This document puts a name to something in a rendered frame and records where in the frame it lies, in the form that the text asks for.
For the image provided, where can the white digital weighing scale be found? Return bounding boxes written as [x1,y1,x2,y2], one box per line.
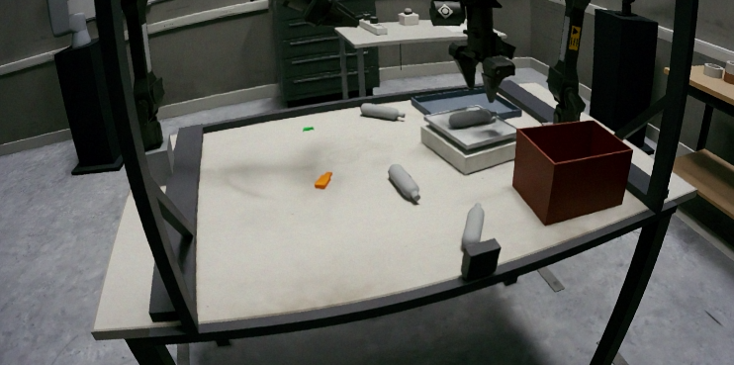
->
[420,105,518,174]

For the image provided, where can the small orange stepped block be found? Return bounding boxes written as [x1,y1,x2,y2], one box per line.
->
[315,172,332,189]

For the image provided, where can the red open box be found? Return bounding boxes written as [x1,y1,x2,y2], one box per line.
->
[512,120,633,226]

